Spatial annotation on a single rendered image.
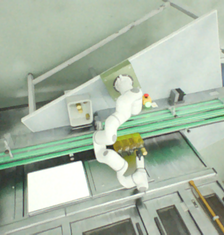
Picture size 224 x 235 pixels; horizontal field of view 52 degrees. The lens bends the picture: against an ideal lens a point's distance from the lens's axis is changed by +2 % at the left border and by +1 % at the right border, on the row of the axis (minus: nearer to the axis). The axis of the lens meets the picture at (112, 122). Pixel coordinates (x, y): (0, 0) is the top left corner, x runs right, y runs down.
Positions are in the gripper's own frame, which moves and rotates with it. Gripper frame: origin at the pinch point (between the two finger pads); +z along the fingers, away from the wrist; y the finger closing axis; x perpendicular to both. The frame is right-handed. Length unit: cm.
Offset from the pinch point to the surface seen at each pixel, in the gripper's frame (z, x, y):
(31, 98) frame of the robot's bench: 50, 85, 18
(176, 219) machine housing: -40.4, -21.4, -17.3
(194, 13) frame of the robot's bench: 73, -47, 74
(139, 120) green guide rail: 22.9, -3.0, 13.5
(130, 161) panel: 3.6, 4.8, -12.7
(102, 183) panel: -15.3, 27.0, -12.2
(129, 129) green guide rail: 20.9, 4.7, 6.2
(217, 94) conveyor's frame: 53, -74, 14
